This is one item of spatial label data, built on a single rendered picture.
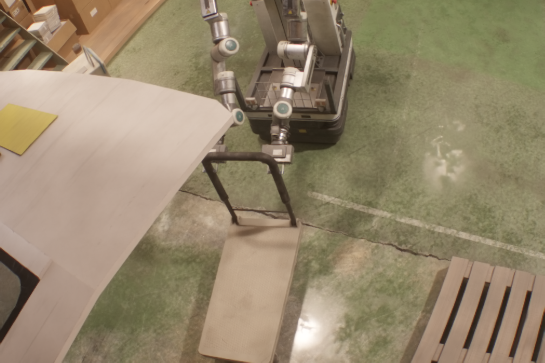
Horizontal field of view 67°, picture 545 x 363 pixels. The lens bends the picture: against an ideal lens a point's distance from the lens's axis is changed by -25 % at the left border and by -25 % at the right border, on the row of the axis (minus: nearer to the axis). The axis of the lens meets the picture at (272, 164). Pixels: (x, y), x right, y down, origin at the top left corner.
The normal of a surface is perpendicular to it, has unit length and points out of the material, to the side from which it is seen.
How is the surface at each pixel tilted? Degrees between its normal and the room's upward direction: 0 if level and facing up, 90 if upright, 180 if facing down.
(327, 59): 0
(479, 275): 0
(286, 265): 0
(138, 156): 10
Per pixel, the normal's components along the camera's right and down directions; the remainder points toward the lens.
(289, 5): -0.32, 0.30
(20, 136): -0.14, -0.74
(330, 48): -0.24, 0.79
